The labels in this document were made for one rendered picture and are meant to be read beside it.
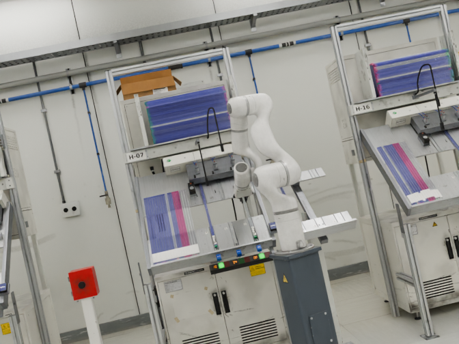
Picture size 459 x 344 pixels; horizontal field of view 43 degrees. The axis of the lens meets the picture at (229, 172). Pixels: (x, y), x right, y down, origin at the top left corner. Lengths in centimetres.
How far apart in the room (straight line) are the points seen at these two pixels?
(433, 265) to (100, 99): 301
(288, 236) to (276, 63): 277
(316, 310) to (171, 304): 104
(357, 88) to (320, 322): 177
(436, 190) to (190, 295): 153
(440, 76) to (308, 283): 182
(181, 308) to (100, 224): 182
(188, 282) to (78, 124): 218
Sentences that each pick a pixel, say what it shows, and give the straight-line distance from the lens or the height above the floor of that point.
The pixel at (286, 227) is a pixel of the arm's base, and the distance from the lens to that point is 268.
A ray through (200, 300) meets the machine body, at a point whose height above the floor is 43.
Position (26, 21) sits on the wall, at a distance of 539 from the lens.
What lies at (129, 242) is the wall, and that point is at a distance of 508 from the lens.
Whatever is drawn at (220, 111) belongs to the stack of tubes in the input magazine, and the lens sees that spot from 356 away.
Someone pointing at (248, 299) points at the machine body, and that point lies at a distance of 348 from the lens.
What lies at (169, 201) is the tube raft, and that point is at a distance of 339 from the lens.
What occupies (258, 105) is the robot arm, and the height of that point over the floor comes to 141.
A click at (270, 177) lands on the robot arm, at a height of 106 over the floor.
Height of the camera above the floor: 112
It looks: level
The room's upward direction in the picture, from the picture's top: 12 degrees counter-clockwise
